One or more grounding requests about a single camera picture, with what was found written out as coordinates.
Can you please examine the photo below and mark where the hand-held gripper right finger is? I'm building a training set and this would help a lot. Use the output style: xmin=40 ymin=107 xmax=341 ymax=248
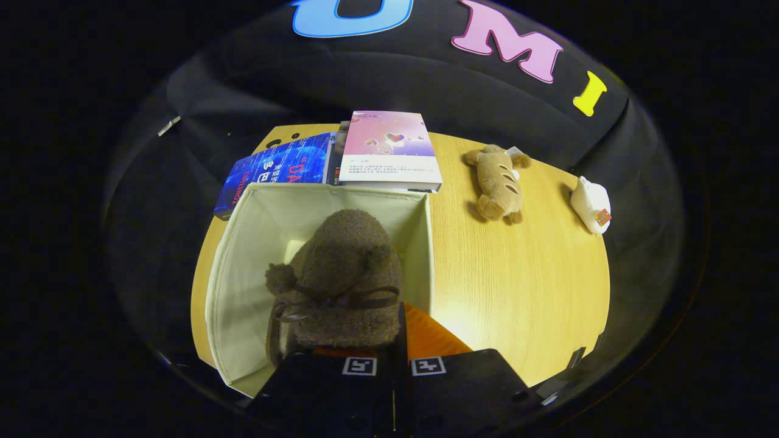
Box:
xmin=393 ymin=301 xmax=540 ymax=438

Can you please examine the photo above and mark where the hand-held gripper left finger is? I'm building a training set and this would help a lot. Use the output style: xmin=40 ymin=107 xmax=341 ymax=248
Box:
xmin=245 ymin=347 xmax=395 ymax=438

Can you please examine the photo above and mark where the brown fuzzy shoe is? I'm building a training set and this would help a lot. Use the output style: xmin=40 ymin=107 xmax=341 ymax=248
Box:
xmin=264 ymin=208 xmax=404 ymax=366

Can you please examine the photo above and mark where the cream fabric storage box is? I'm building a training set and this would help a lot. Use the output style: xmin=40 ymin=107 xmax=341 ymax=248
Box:
xmin=205 ymin=182 xmax=436 ymax=400

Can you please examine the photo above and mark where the tan bread plush toy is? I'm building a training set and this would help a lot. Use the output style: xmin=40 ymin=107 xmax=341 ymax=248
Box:
xmin=462 ymin=143 xmax=532 ymax=225

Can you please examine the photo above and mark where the pink book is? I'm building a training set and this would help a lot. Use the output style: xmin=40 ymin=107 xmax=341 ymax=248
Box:
xmin=337 ymin=109 xmax=444 ymax=193

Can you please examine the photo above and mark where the blue book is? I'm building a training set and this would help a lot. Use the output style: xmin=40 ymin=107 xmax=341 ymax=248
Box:
xmin=212 ymin=132 xmax=333 ymax=221

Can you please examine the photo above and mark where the white plush toy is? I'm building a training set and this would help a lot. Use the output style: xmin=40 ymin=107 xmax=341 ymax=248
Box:
xmin=570 ymin=175 xmax=612 ymax=235

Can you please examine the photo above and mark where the black backdrop cloth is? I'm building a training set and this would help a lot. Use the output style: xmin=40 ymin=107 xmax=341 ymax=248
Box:
xmin=100 ymin=0 xmax=688 ymax=393

